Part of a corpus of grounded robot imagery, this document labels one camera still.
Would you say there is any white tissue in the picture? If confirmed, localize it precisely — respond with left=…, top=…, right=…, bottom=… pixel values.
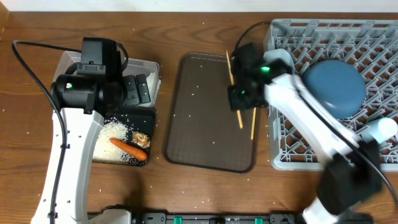
left=146, top=72, right=159, bottom=99

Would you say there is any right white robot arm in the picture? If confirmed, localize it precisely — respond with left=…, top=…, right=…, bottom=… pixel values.
left=228, top=44, right=385, bottom=223

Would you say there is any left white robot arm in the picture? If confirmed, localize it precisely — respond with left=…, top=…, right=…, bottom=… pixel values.
left=32, top=37, right=160, bottom=223

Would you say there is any dark blue plate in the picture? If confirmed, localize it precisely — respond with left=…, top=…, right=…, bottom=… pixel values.
left=303, top=60, right=366, bottom=119

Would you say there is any light blue rice bowl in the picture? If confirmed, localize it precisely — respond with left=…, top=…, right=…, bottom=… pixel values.
left=263, top=49, right=295, bottom=74

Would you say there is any brown food scrap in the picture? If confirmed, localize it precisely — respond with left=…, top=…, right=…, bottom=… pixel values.
left=132, top=131, right=151, bottom=149

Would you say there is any orange carrot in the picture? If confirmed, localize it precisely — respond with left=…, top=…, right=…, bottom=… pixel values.
left=109, top=138, right=148, bottom=161

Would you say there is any dark brown serving tray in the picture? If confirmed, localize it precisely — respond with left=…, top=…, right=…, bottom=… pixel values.
left=163, top=53, right=256, bottom=174

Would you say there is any pile of white rice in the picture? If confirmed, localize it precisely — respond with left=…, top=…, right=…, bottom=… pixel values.
left=92, top=114, right=141, bottom=164

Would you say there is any clear plastic bin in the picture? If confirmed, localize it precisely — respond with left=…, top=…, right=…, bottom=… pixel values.
left=52, top=50, right=162, bottom=108

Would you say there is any black waste bin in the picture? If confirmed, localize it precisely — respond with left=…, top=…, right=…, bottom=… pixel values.
left=93, top=109, right=155, bottom=167

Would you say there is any grey dishwasher rack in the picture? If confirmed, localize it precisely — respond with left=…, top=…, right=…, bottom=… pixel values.
left=263, top=19, right=397, bottom=171

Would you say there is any small blue cup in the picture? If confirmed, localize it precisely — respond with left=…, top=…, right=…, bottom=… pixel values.
left=361, top=118, right=397, bottom=144

